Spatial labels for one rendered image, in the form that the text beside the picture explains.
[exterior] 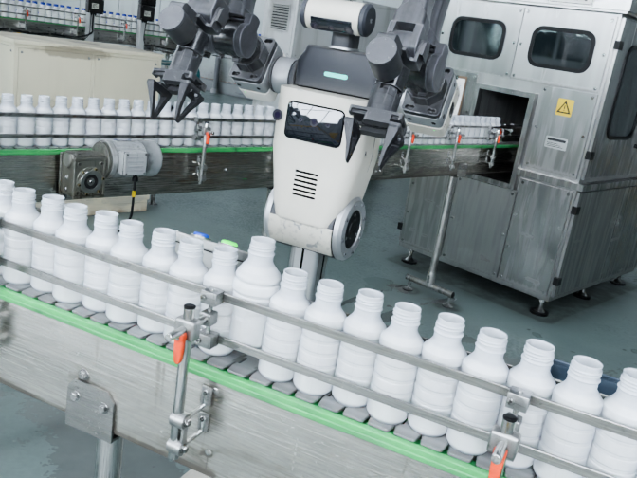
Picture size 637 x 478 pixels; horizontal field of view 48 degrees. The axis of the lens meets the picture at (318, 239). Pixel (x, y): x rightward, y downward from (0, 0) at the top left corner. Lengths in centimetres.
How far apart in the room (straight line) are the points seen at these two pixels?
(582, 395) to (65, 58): 450
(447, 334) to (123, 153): 173
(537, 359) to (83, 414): 74
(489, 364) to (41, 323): 74
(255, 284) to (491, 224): 385
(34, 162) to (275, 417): 165
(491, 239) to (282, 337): 386
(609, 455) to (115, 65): 468
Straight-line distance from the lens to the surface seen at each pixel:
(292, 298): 102
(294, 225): 170
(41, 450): 272
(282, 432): 107
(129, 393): 121
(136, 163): 252
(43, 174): 255
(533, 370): 95
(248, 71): 178
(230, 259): 108
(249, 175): 308
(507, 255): 478
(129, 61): 533
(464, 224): 492
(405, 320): 96
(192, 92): 152
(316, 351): 102
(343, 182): 164
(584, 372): 93
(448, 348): 97
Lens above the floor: 150
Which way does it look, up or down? 16 degrees down
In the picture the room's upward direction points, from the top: 9 degrees clockwise
